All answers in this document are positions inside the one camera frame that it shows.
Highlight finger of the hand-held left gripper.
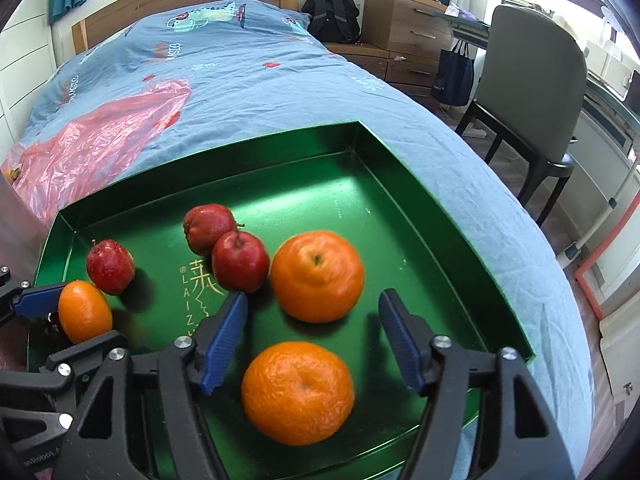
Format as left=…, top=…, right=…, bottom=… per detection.
left=0, top=267, right=68, bottom=326
left=39, top=331, right=126, bottom=397

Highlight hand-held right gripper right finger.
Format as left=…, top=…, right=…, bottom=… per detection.
left=377, top=288, right=576, bottom=480

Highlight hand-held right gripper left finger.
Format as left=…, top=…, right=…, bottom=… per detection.
left=52, top=290, right=251, bottom=480

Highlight smooth orange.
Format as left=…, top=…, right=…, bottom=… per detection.
left=58, top=280, right=114, bottom=345

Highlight red apple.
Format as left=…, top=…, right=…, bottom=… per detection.
left=211, top=230, right=271, bottom=294
left=183, top=204, right=240, bottom=256
left=86, top=240, right=136, bottom=296

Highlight bumpy mandarin orange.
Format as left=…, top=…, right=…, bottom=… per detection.
left=270, top=230, right=366, bottom=323
left=241, top=341, right=356, bottom=446

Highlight green metal tray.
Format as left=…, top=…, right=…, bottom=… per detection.
left=27, top=120, right=536, bottom=480

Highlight pink plastic sheet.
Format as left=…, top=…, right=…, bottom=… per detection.
left=0, top=77, right=193, bottom=228

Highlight bed with blue sheet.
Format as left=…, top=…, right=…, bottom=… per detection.
left=0, top=0, right=596, bottom=480

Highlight dark navy tote bag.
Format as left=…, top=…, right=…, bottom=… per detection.
left=431, top=40, right=475, bottom=107

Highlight low wooden nightstand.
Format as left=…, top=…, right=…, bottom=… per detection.
left=320, top=41, right=391, bottom=81

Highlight grey chair black legs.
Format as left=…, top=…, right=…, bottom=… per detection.
left=455, top=4, right=588, bottom=206

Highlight wooden dresser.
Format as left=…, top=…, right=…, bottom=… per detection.
left=361, top=0, right=456, bottom=88

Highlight black backpack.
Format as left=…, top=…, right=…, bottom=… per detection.
left=301, top=0, right=362, bottom=45

